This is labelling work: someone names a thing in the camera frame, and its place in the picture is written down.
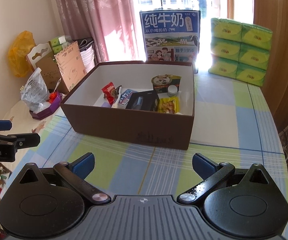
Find brown cardboard carry box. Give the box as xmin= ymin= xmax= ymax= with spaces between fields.
xmin=26 ymin=42 xmax=69 ymax=94

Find blue milk carton box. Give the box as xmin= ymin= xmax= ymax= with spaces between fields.
xmin=140 ymin=9 xmax=201 ymax=66

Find pink curtain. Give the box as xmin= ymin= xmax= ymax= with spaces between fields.
xmin=55 ymin=0 xmax=142 ymax=62

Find red small toy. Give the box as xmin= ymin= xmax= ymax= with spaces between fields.
xmin=48 ymin=92 xmax=57 ymax=103

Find brown cardboard storage box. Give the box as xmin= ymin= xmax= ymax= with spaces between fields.
xmin=61 ymin=61 xmax=195 ymax=150

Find purple cosmetic tube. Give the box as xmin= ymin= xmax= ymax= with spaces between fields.
xmin=101 ymin=102 xmax=111 ymax=108

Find orange plastic bag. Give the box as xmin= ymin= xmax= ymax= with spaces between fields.
xmin=7 ymin=30 xmax=36 ymax=77

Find yellow snack packet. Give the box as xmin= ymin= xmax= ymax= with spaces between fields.
xmin=158 ymin=96 xmax=180 ymax=114

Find pink cardboard carton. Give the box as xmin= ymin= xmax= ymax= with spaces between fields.
xmin=55 ymin=41 xmax=87 ymax=94

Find small white jar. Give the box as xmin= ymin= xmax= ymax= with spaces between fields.
xmin=167 ymin=85 xmax=179 ymax=97

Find leopard print hair claw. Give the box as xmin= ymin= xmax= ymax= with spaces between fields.
xmin=103 ymin=85 xmax=121 ymax=99

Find red snack packet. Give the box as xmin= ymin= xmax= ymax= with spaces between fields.
xmin=102 ymin=82 xmax=117 ymax=106

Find white toothbrush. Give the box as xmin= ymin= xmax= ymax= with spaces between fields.
xmin=111 ymin=86 xmax=122 ymax=108

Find green tissue pack bundle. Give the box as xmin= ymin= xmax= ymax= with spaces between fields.
xmin=208 ymin=18 xmax=273 ymax=87

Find checked pastel tablecloth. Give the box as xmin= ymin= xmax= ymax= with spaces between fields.
xmin=3 ymin=65 xmax=288 ymax=235

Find black electronics box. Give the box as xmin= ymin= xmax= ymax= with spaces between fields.
xmin=126 ymin=90 xmax=160 ymax=112

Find clear plastic bag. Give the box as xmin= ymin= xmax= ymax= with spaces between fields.
xmin=20 ymin=67 xmax=50 ymax=113

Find white plastic buckets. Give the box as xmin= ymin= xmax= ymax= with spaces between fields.
xmin=74 ymin=37 xmax=95 ymax=73

